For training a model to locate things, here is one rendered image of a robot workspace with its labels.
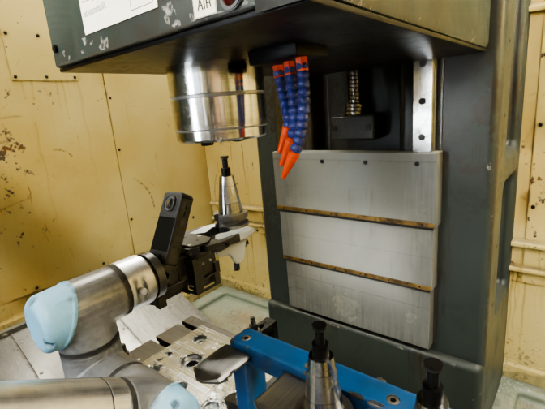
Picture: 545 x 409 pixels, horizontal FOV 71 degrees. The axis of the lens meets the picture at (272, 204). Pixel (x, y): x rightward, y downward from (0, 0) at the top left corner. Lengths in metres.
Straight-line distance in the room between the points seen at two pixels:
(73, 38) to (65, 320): 0.36
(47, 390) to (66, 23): 0.45
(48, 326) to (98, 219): 1.19
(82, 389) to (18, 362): 1.16
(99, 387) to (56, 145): 1.25
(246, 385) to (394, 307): 0.61
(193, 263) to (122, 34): 0.33
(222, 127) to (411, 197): 0.54
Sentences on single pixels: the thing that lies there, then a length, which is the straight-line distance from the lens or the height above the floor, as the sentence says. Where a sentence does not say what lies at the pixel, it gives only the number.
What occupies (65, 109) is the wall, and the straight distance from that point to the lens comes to 1.63.
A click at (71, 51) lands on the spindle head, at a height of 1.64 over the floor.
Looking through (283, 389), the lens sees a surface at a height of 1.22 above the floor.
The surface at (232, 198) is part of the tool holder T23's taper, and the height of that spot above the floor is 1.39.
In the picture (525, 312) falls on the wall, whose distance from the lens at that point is 1.46.
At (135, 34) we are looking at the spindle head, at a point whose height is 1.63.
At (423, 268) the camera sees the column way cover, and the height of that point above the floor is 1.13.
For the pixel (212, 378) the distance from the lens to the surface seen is 0.54.
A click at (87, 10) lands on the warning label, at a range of 0.57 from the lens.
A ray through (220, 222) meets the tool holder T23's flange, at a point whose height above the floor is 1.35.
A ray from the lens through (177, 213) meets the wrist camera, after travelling 0.60.
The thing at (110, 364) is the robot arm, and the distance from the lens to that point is 0.55.
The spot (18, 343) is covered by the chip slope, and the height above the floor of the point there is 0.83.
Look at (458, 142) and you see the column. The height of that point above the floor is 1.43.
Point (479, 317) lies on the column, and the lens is 1.09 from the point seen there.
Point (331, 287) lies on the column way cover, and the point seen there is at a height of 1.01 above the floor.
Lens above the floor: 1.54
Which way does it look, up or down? 14 degrees down
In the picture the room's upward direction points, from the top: 5 degrees counter-clockwise
